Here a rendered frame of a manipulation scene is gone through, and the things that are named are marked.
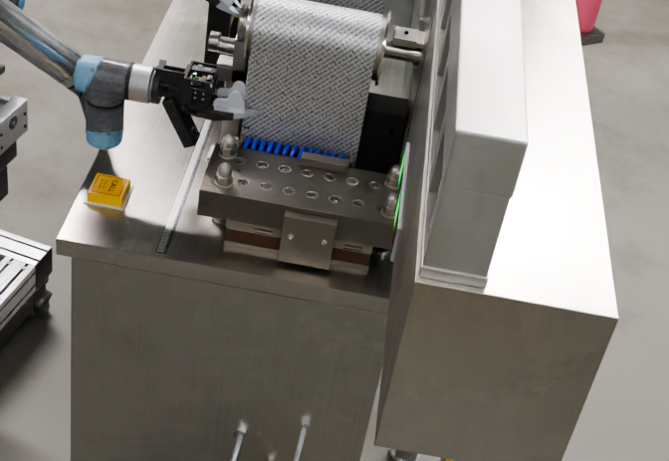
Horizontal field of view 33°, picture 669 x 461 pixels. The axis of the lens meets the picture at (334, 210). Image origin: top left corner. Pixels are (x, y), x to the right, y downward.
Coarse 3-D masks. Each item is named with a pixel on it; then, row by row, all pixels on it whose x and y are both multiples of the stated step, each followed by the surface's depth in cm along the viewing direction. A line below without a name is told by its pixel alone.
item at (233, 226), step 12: (228, 228) 219; (240, 228) 219; (252, 228) 218; (264, 228) 218; (228, 240) 221; (240, 240) 221; (252, 240) 220; (264, 240) 220; (276, 240) 220; (336, 240) 218; (276, 252) 221; (336, 252) 220; (348, 252) 220; (360, 252) 219; (336, 264) 221; (348, 264) 221; (360, 264) 221
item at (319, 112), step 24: (264, 72) 219; (288, 72) 219; (264, 96) 222; (288, 96) 222; (312, 96) 221; (336, 96) 221; (360, 96) 220; (264, 120) 226; (288, 120) 225; (312, 120) 225; (336, 120) 224; (360, 120) 223; (312, 144) 228; (336, 144) 227
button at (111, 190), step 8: (96, 176) 229; (104, 176) 229; (112, 176) 230; (96, 184) 227; (104, 184) 227; (112, 184) 228; (120, 184) 228; (128, 184) 229; (88, 192) 225; (96, 192) 225; (104, 192) 225; (112, 192) 226; (120, 192) 226; (88, 200) 226; (96, 200) 225; (104, 200) 225; (112, 200) 225; (120, 200) 225
